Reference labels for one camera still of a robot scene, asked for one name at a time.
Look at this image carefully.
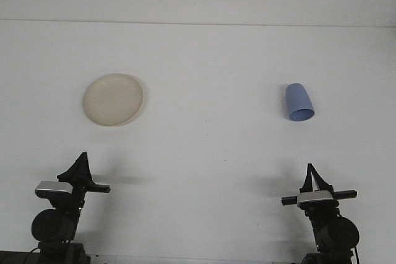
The pale blue cup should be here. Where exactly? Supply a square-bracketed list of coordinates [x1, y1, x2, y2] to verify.
[284, 82, 315, 122]

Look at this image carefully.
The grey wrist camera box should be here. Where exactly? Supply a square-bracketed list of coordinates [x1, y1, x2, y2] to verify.
[34, 181, 74, 199]
[296, 190, 338, 207]

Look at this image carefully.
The pale round plate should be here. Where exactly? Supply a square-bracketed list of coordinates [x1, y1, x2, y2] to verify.
[82, 73, 145, 127]

